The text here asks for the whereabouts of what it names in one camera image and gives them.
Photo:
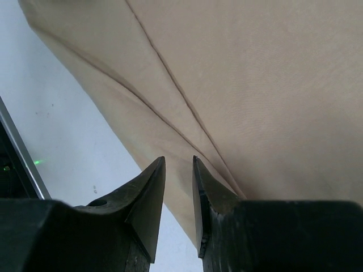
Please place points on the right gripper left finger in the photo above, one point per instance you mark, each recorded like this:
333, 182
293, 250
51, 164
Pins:
116, 232

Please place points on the beige t shirt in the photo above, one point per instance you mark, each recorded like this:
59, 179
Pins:
267, 93

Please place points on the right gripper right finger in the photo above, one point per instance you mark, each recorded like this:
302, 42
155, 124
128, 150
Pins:
233, 234

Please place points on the aluminium frame rail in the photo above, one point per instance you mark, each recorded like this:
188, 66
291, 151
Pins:
19, 175

